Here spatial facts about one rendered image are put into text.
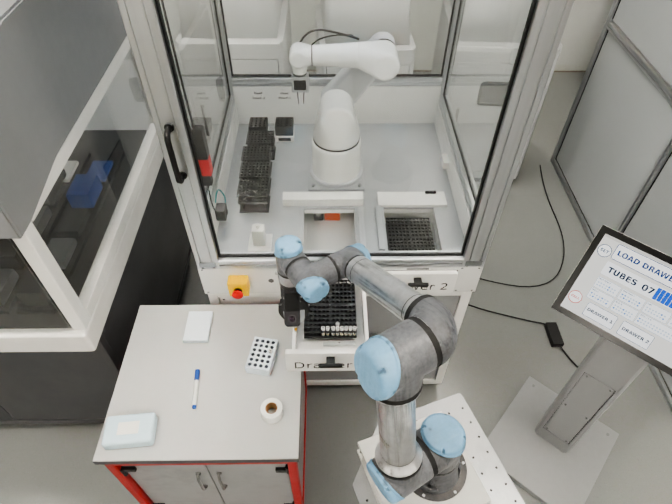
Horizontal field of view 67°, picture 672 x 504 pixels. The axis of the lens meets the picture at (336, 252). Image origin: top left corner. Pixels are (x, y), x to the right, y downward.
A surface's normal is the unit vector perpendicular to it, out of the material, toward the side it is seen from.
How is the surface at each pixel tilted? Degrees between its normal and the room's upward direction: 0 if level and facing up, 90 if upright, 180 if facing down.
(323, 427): 0
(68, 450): 0
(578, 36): 90
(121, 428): 0
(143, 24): 90
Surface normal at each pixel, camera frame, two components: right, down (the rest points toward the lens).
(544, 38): 0.01, 0.74
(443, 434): 0.11, -0.74
